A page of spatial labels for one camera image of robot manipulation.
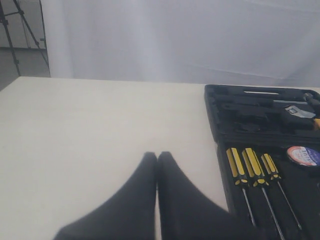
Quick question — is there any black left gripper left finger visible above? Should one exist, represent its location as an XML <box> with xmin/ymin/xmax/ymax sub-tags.
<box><xmin>55</xmin><ymin>152</ymin><xmax>157</xmax><ymax>240</ymax></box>

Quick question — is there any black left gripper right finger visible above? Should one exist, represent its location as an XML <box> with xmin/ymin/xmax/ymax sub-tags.
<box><xmin>157</xmin><ymin>151</ymin><xmax>266</xmax><ymax>240</ymax></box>

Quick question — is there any black electrical tape roll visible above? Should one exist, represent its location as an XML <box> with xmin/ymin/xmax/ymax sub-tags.
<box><xmin>286</xmin><ymin>146</ymin><xmax>320</xmax><ymax>167</ymax></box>

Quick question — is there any yellow tape measure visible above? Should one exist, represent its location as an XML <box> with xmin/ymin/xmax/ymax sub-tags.
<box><xmin>313</xmin><ymin>118</ymin><xmax>320</xmax><ymax>131</ymax></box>

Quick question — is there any black plastic tool case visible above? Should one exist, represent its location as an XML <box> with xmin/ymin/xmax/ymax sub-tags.
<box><xmin>204</xmin><ymin>84</ymin><xmax>320</xmax><ymax>240</ymax></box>

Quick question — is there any large yellow-black screwdriver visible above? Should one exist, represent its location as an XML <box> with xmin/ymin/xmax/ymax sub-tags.
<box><xmin>226</xmin><ymin>147</ymin><xmax>257</xmax><ymax>227</ymax></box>

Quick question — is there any middle yellow-black screwdriver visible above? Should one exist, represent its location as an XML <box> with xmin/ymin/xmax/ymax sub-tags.
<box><xmin>241</xmin><ymin>147</ymin><xmax>285</xmax><ymax>240</ymax></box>

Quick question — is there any small yellow-black screwdriver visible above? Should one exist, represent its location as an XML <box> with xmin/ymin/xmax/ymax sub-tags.
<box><xmin>261</xmin><ymin>153</ymin><xmax>303</xmax><ymax>231</ymax></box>

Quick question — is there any silver adjustable wrench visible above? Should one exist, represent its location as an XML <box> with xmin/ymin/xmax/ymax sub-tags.
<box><xmin>219</xmin><ymin>103</ymin><xmax>316</xmax><ymax>121</ymax></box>

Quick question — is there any white backdrop curtain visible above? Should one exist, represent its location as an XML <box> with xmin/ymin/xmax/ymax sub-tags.
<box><xmin>42</xmin><ymin>0</ymin><xmax>320</xmax><ymax>87</ymax></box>

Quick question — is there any black tripod stand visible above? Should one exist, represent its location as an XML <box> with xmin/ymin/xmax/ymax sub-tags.
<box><xmin>0</xmin><ymin>0</ymin><xmax>51</xmax><ymax>80</ymax></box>

